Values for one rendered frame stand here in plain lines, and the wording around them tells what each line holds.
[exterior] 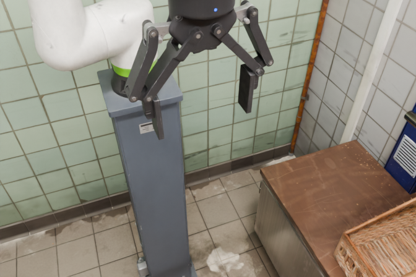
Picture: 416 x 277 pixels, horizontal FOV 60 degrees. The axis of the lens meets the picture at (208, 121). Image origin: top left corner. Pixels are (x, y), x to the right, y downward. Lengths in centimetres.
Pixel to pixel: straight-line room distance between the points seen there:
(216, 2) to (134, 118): 68
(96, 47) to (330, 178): 116
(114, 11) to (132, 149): 41
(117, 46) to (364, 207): 116
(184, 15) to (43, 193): 180
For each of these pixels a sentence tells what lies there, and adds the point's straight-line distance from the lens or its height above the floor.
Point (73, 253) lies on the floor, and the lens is 218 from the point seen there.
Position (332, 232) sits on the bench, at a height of 58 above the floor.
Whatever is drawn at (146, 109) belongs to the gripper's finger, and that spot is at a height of 151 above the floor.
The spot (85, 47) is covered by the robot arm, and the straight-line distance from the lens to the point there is 87.
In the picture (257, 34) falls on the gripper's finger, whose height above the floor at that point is 159.
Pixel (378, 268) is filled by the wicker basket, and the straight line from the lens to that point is 149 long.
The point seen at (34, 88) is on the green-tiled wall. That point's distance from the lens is 168.
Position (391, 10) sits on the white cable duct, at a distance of 162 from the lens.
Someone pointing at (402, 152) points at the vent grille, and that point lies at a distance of 170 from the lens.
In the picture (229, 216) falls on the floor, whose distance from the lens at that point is 218.
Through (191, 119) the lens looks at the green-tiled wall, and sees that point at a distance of 195.
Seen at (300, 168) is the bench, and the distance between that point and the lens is 168.
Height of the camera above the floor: 181
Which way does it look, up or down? 42 degrees down
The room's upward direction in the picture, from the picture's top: straight up
